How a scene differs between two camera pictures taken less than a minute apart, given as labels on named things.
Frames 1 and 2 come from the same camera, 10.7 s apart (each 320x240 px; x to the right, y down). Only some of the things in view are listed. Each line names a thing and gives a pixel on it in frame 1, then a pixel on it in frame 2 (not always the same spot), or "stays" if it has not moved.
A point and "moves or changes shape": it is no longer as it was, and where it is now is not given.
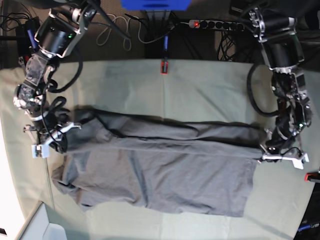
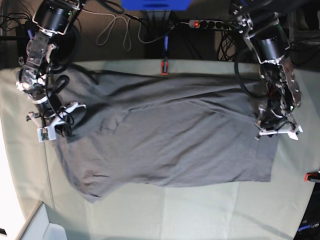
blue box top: (176, 5) stays
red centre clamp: (164, 68) stays
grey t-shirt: (147, 163) moves or changes shape
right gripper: (284, 133) -> (269, 123)
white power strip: (216, 24) stays
